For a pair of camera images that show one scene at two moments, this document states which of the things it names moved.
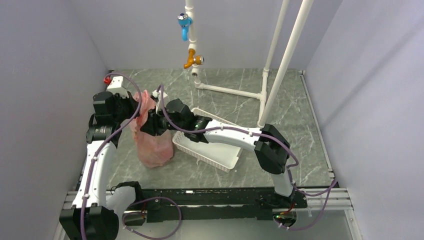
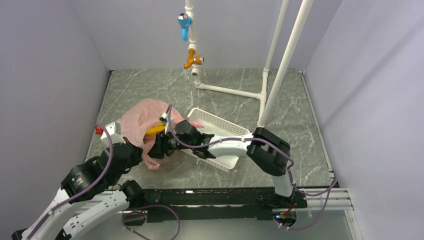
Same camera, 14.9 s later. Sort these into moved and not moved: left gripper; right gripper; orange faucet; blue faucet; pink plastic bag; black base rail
Moved: pink plastic bag; right gripper; left gripper
Not moved: orange faucet; blue faucet; black base rail
